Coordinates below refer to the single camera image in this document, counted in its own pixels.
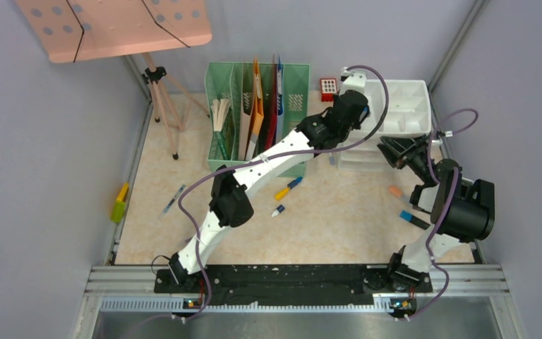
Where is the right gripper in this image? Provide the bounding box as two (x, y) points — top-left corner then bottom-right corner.
(377, 133), (435, 184)

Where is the clear plastic drawer unit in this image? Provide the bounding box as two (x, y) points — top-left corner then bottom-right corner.
(335, 79), (432, 172)

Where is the red translucent file folder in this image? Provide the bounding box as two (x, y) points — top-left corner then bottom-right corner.
(265, 63), (278, 150)

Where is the green children's book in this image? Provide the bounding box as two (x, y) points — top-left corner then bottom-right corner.
(210, 98), (231, 160)

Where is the green file rack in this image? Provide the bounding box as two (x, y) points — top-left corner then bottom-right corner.
(205, 62), (310, 172)

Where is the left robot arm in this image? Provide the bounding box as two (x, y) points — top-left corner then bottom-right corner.
(169, 90), (370, 292)

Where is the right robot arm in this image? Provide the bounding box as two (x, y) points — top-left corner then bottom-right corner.
(378, 136), (495, 291)

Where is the red small box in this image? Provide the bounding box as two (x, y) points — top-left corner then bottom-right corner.
(320, 78), (337, 102)

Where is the orange capped highlighter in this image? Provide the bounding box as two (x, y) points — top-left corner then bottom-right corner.
(388, 186), (410, 204)

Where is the teal capped marker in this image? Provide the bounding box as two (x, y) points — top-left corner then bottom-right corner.
(399, 210), (431, 230)

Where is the orange file folder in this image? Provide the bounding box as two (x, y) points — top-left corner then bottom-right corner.
(245, 58), (264, 161)

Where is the yellow dropper bottle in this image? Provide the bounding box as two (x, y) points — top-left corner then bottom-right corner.
(274, 187), (291, 201)

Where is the pink lamp stand pole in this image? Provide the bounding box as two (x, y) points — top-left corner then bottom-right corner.
(140, 52), (210, 160)

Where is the black lamp clamp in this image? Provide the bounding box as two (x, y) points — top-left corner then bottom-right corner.
(142, 66), (167, 83)

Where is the yellow green clamp tool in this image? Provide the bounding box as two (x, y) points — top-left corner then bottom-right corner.
(110, 182), (129, 223)

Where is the pink perforated lamp panel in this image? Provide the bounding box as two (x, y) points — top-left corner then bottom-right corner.
(16, 0), (212, 64)

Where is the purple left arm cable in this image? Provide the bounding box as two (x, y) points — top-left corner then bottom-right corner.
(177, 64), (390, 323)

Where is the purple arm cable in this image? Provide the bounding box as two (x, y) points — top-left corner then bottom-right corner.
(177, 64), (390, 323)
(402, 108), (480, 321)

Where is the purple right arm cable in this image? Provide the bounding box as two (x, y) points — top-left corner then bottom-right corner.
(402, 108), (480, 321)

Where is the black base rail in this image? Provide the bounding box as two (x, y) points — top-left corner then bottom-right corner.
(154, 264), (433, 309)

